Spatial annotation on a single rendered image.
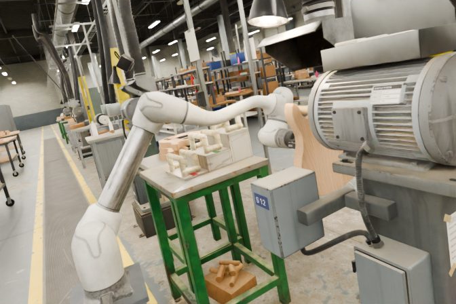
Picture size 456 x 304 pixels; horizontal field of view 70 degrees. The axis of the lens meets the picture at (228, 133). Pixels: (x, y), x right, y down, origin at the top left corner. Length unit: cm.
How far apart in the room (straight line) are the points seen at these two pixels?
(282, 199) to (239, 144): 103
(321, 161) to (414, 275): 54
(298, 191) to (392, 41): 43
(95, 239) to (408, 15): 121
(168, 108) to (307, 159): 57
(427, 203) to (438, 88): 26
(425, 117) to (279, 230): 43
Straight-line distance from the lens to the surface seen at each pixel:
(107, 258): 133
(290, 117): 117
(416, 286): 92
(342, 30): 112
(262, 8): 109
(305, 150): 121
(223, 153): 181
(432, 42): 86
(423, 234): 92
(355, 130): 87
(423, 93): 79
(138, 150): 147
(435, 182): 83
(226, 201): 239
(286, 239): 92
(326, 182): 132
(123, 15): 332
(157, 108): 131
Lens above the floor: 142
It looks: 10 degrees down
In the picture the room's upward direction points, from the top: 11 degrees counter-clockwise
